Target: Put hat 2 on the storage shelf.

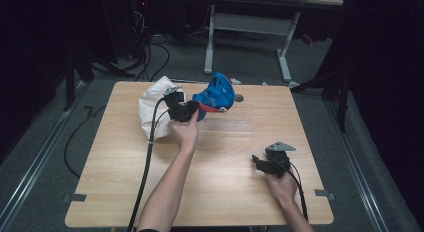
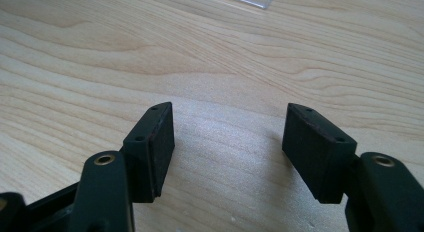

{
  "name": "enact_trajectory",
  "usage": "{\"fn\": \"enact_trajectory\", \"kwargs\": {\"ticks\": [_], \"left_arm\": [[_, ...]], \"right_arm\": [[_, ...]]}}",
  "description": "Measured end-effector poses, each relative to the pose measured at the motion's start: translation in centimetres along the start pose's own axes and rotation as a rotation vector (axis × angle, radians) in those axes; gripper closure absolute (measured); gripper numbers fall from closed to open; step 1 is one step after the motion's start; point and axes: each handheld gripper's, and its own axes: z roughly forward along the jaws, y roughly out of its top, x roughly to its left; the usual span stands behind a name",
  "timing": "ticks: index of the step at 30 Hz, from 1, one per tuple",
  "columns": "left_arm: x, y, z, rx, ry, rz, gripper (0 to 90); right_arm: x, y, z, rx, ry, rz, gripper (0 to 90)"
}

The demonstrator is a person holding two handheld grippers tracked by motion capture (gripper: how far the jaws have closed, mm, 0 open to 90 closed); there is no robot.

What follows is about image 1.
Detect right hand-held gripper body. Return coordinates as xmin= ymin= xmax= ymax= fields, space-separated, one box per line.
xmin=264 ymin=141 xmax=298 ymax=178

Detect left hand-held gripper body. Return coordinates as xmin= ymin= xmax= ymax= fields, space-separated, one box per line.
xmin=162 ymin=86 xmax=194 ymax=123

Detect blue cloth with red trim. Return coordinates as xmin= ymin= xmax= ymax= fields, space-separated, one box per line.
xmin=192 ymin=71 xmax=236 ymax=122

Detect white cloth bag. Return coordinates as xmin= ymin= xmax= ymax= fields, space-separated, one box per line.
xmin=137 ymin=75 xmax=185 ymax=141

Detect person's left hand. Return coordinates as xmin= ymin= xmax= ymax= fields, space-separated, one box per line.
xmin=169 ymin=109 xmax=200 ymax=154

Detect person's right hand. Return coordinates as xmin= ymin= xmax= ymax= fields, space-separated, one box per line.
xmin=264 ymin=170 xmax=300 ymax=207

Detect grey tape piece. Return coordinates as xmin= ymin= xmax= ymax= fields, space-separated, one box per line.
xmin=314 ymin=188 xmax=337 ymax=202
xmin=62 ymin=193 xmax=88 ymax=204

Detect black stand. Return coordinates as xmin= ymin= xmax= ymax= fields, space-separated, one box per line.
xmin=291 ymin=66 xmax=353 ymax=134
xmin=61 ymin=48 xmax=96 ymax=112

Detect white-framed desk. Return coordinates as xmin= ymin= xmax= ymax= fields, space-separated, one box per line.
xmin=203 ymin=0 xmax=345 ymax=86

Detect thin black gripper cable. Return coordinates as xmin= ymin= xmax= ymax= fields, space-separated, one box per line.
xmin=276 ymin=156 xmax=310 ymax=223

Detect bundle of black cables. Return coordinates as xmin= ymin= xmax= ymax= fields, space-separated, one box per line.
xmin=128 ymin=5 xmax=172 ymax=82

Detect thick black gripper cable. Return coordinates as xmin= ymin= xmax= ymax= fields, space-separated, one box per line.
xmin=127 ymin=96 xmax=169 ymax=232

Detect metal floor rail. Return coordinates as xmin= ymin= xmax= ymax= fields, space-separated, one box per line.
xmin=0 ymin=81 xmax=92 ymax=226
xmin=323 ymin=97 xmax=392 ymax=232

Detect black floor cable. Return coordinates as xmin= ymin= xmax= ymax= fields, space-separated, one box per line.
xmin=63 ymin=104 xmax=108 ymax=179

